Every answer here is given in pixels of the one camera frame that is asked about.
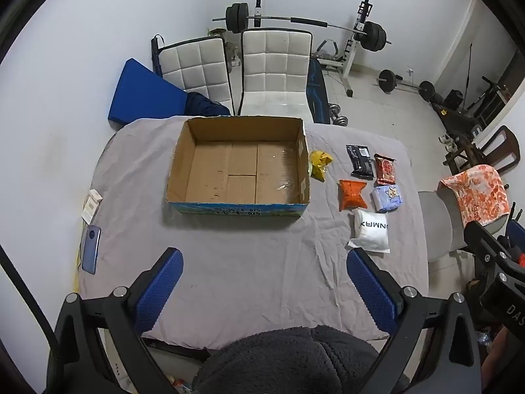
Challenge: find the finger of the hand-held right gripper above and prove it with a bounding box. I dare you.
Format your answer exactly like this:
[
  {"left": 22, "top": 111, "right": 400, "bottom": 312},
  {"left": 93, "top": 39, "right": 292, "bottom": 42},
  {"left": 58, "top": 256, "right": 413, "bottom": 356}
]
[{"left": 463, "top": 220, "right": 518, "bottom": 280}]

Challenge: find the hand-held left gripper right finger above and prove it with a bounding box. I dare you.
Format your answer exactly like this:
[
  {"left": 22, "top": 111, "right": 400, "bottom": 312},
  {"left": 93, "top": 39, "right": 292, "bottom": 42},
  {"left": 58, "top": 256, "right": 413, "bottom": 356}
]
[{"left": 346, "top": 247, "right": 485, "bottom": 394}]

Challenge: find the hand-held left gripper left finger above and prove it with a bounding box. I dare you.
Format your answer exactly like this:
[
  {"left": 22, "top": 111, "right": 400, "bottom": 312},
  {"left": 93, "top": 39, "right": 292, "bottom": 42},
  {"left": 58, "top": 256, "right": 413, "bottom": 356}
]
[{"left": 45, "top": 247, "right": 184, "bottom": 394}]

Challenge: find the white soft packet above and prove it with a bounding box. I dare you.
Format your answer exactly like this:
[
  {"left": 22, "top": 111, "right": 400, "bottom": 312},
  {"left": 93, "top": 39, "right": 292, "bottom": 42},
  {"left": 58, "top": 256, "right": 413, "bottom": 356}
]
[{"left": 348, "top": 208, "right": 390, "bottom": 254}]

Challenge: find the light blue tissue pack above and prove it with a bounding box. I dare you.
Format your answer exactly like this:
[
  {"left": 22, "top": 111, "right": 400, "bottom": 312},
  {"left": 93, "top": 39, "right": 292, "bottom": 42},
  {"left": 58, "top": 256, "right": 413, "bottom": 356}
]
[{"left": 371, "top": 185, "right": 405, "bottom": 213}]

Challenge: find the orange snack packet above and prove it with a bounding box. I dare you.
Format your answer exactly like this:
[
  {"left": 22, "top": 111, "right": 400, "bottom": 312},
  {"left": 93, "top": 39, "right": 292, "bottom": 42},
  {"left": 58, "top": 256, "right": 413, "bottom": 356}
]
[{"left": 337, "top": 179, "right": 368, "bottom": 211}]

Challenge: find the red patterned snack packet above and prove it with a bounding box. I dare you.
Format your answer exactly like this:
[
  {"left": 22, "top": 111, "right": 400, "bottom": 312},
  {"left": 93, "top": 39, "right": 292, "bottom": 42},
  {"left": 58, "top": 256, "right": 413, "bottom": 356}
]
[{"left": 374, "top": 154, "right": 399, "bottom": 186}]

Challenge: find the black snack packet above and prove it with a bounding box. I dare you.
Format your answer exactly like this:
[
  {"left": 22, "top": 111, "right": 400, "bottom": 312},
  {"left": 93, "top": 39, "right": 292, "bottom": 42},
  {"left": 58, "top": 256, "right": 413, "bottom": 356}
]
[{"left": 346, "top": 144, "right": 375, "bottom": 180}]

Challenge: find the cardboard box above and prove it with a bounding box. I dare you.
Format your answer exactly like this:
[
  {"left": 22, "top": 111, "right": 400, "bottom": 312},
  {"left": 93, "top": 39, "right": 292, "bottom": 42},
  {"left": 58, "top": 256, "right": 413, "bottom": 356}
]
[{"left": 166, "top": 116, "right": 309, "bottom": 217}]

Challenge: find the yellow snack packet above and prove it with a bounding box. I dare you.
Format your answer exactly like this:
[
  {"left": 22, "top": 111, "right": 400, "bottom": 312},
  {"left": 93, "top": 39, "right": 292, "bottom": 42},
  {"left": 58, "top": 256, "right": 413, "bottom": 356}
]
[{"left": 309, "top": 150, "right": 334, "bottom": 181}]

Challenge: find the grey upholstered chair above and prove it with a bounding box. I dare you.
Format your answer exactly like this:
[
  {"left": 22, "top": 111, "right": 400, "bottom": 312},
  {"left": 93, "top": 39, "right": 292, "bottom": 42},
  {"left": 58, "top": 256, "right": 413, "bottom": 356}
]
[{"left": 417, "top": 191, "right": 509, "bottom": 263}]

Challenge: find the orange floral towel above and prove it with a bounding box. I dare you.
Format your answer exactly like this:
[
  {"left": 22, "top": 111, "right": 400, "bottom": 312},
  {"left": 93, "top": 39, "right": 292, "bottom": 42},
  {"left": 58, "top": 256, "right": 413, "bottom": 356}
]
[{"left": 440, "top": 165, "right": 511, "bottom": 227}]

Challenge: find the blue smartphone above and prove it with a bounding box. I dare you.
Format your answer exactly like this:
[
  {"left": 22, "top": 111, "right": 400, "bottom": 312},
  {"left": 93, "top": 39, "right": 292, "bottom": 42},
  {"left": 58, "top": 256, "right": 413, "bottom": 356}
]
[{"left": 81, "top": 226, "right": 102, "bottom": 275}]

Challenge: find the brown wooden chair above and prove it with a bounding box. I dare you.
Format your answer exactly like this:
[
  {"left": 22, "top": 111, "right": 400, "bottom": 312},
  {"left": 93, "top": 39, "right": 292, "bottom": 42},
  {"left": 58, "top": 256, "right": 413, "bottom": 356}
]
[{"left": 445, "top": 125, "right": 521, "bottom": 177}]

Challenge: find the small white carton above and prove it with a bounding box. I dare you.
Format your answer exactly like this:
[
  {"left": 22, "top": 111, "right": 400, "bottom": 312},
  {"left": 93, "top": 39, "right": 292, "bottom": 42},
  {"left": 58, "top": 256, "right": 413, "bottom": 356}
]
[{"left": 81, "top": 189, "right": 103, "bottom": 223}]

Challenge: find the dark fleece clothing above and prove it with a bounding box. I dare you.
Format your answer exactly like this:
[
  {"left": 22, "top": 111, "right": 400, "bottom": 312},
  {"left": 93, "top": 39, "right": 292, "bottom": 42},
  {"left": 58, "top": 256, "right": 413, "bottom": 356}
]
[{"left": 193, "top": 325, "right": 388, "bottom": 394}]

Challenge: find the chrome dumbbell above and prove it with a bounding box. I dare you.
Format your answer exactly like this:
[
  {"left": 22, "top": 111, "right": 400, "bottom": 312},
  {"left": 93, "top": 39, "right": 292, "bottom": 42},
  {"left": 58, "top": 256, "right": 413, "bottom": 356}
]
[{"left": 328, "top": 104, "right": 349, "bottom": 127}]

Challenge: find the short barbell with black plates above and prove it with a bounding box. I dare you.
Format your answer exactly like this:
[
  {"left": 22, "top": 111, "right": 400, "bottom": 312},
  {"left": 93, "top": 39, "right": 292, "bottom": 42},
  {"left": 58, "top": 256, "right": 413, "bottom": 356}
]
[{"left": 375, "top": 70, "right": 435, "bottom": 101}]

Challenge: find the dark blue jacket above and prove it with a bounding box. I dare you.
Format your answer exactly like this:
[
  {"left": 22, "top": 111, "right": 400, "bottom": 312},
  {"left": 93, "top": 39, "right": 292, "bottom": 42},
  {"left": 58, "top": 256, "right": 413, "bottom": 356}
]
[{"left": 183, "top": 92, "right": 232, "bottom": 116}]

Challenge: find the blue foam mat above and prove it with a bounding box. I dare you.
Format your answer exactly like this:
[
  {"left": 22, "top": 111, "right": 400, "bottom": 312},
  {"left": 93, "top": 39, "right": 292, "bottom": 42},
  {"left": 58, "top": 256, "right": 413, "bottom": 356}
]
[{"left": 107, "top": 58, "right": 189, "bottom": 126}]

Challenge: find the blue bench pad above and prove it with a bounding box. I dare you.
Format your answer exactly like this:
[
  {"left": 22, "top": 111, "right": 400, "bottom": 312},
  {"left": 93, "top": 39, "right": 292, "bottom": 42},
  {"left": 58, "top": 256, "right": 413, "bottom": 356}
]
[{"left": 305, "top": 59, "right": 331, "bottom": 124}]

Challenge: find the white quilted chair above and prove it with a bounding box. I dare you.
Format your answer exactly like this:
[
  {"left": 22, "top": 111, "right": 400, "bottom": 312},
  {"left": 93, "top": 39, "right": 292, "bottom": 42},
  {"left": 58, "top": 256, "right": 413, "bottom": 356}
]
[
  {"left": 238, "top": 29, "right": 314, "bottom": 123},
  {"left": 158, "top": 36, "right": 236, "bottom": 116}
]

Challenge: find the long barbell with black plates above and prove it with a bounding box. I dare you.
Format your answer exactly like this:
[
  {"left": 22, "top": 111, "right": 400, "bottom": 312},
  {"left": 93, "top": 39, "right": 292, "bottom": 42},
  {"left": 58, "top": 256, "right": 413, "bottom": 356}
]
[{"left": 212, "top": 3, "right": 392, "bottom": 52}]

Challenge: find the black cable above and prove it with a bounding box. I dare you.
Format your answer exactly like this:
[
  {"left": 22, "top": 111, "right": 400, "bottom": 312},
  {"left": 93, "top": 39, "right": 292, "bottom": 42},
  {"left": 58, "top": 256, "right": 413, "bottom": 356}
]
[{"left": 0, "top": 245, "right": 60, "bottom": 356}]

